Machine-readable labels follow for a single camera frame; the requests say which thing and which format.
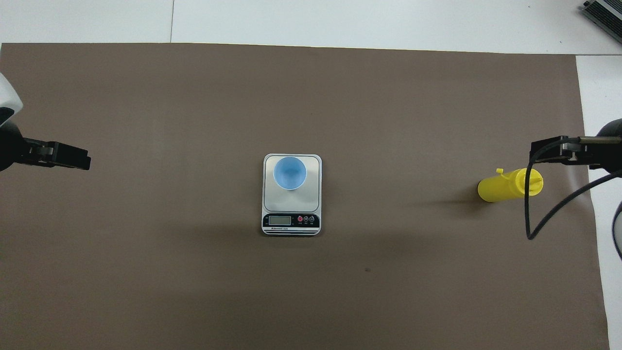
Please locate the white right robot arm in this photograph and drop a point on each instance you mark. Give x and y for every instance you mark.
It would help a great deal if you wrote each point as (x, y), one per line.
(620, 228)

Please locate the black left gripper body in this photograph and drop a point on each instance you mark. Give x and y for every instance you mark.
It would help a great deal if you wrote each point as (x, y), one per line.
(14, 150)

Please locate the light blue plastic cup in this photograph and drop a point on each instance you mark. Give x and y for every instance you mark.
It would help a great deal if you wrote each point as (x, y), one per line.
(290, 172)

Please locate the silver digital kitchen scale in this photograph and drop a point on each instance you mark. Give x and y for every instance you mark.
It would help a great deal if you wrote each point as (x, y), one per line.
(291, 204)

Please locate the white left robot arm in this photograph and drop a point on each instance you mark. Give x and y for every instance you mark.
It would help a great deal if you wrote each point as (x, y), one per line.
(7, 97)

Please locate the grey metal device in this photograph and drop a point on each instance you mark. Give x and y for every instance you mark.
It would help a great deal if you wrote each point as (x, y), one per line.
(605, 19)

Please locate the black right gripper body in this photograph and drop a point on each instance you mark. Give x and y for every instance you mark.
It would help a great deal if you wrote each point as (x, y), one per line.
(607, 155)

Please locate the brown paper mat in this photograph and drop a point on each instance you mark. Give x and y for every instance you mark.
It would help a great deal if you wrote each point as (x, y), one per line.
(194, 272)

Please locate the yellow squeeze bottle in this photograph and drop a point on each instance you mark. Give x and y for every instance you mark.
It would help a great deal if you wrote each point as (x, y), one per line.
(500, 189)

